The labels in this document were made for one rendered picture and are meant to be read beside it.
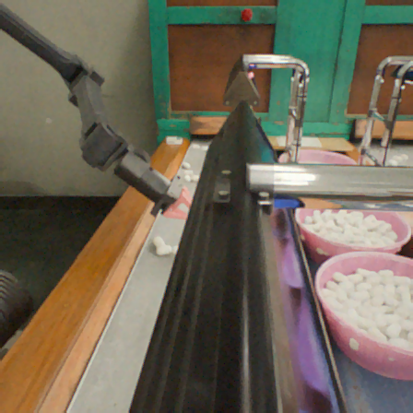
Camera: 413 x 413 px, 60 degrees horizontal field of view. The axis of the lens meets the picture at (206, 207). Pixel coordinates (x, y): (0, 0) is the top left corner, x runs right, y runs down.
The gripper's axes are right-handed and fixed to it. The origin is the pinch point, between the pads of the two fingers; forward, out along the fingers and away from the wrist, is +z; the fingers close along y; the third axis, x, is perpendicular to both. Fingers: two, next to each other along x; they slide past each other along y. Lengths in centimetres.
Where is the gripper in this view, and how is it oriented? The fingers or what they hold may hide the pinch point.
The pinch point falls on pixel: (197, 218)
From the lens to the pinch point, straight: 76.0
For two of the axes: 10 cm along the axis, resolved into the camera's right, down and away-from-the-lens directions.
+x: -6.2, 6.8, 4.0
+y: 0.9, -4.4, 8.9
